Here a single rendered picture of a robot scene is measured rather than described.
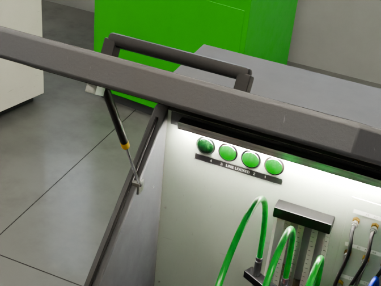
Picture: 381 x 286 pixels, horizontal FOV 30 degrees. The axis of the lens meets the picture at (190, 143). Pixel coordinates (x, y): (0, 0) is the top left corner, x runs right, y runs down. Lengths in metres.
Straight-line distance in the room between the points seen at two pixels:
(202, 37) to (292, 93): 2.43
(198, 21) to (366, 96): 2.42
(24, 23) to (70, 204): 1.22
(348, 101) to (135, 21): 2.74
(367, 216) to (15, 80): 3.18
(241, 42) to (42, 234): 1.54
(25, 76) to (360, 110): 3.11
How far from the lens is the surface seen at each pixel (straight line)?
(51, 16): 6.14
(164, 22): 4.32
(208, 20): 4.16
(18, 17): 4.43
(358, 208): 1.74
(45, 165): 4.16
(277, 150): 1.68
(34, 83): 4.70
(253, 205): 1.52
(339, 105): 1.80
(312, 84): 1.89
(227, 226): 1.89
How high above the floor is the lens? 2.31
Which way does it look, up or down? 32 degrees down
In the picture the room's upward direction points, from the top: 6 degrees clockwise
